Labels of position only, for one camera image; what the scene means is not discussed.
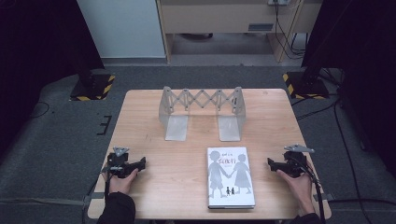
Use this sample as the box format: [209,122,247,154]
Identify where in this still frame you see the thick black floor cable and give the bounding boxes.
[326,198,396,207]

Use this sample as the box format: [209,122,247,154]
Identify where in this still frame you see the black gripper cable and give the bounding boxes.
[292,157,327,224]
[104,173,112,200]

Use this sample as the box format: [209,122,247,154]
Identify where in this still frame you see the black curtain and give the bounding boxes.
[0,0,106,158]
[301,0,396,171]

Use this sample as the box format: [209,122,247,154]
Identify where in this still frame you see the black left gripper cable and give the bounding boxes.
[104,173,112,200]

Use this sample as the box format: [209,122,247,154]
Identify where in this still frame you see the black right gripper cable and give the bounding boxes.
[292,157,327,224]

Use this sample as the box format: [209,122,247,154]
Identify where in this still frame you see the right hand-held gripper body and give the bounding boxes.
[279,143,316,179]

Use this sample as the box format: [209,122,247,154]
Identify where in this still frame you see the short grey strap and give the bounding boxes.
[312,192,336,203]

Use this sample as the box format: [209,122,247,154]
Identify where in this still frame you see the long black floor cable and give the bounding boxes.
[332,101,376,224]

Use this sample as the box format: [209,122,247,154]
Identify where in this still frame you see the grey white hardcover book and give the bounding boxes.
[205,146,257,210]

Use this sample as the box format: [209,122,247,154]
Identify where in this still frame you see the thin black floor cable loop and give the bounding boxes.
[29,101,51,119]

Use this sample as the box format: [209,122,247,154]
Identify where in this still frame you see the black stand with striped base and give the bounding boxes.
[68,52,117,103]
[281,55,331,101]

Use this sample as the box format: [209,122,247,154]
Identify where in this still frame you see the light wooden office desk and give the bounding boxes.
[155,0,324,65]

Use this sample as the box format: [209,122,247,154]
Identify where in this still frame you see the white cabinet panel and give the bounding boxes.
[76,0,166,60]

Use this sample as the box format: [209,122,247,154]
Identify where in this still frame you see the person's left hand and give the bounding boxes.
[102,167,140,196]

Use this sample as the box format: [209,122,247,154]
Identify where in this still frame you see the black hanging desk cables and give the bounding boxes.
[272,0,308,61]

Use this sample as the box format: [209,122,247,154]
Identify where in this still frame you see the expandable metal bookend rack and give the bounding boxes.
[157,85,248,143]

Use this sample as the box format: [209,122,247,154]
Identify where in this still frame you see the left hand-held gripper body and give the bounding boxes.
[101,146,138,179]

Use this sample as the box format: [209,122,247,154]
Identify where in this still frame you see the person's right hand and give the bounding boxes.
[276,168,314,217]

